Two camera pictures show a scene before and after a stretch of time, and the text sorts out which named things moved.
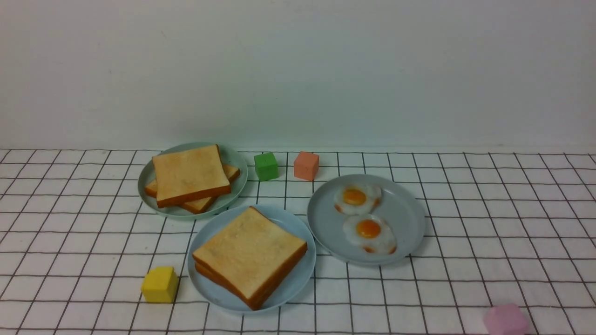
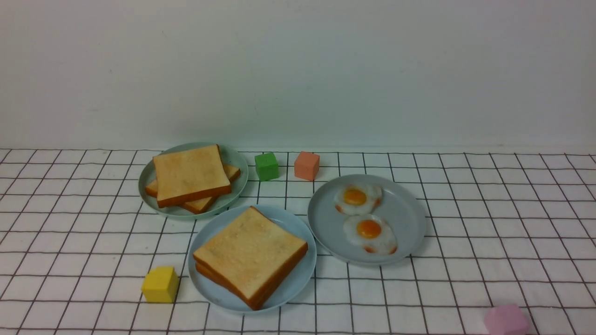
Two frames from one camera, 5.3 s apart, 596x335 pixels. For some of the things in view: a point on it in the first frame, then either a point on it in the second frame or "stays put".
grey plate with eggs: [399, 208] stays put
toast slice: [253, 305] → [253, 273]
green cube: [266, 166] stays put
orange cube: [306, 165] stays put
